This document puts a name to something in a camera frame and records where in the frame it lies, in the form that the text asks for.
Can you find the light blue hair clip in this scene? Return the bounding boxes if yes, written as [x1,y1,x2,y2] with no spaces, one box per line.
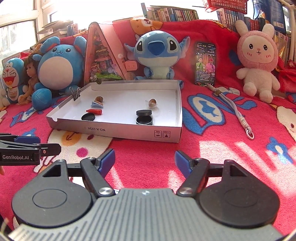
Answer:
[91,96,103,108]

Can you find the small blue orange hair clip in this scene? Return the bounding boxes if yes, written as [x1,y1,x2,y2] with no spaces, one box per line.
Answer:
[145,98,157,109]

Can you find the red patterned blanket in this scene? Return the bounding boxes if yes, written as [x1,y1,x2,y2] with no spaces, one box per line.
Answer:
[1,20,295,234]

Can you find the black round lid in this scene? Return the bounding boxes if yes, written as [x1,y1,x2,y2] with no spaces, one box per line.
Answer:
[81,113,96,121]

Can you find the black binder clip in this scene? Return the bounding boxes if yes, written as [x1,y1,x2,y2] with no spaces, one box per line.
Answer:
[69,86,80,101]

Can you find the brown-haired doll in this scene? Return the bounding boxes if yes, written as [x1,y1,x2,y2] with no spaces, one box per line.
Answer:
[18,53,39,105]

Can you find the Doraemon plush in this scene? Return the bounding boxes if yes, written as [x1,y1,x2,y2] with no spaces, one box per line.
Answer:
[1,58,28,106]

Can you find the black round open case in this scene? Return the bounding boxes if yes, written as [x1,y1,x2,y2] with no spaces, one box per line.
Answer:
[136,109,153,125]

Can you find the white cardboard box tray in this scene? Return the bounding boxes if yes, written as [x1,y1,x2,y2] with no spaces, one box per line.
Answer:
[46,79,182,143]

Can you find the blue round mouse plush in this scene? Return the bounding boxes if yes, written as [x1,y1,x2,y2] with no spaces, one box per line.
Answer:
[32,36,87,110]

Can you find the pink triangular toy box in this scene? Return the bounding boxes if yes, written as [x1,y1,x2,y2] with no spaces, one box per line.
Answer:
[84,22,137,85]

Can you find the smartphone with lit screen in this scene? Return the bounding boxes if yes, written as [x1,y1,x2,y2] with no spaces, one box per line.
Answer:
[195,42,216,85]

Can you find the blue Stitch plush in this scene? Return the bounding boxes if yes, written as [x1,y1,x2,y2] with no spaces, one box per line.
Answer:
[125,30,191,79]

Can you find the pink bunny plush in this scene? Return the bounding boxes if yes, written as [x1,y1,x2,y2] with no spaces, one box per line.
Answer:
[235,20,280,103]

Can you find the row of books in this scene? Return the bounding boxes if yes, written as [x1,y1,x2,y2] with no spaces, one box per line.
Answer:
[141,3,199,22]

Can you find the red plastic basket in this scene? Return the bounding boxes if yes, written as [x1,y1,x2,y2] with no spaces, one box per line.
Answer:
[202,0,247,14]

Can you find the blue paper bag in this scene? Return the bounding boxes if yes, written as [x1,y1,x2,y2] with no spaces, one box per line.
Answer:
[253,0,286,34]

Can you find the grey lanyard strap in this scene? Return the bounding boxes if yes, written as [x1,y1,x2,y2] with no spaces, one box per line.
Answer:
[206,83,255,140]

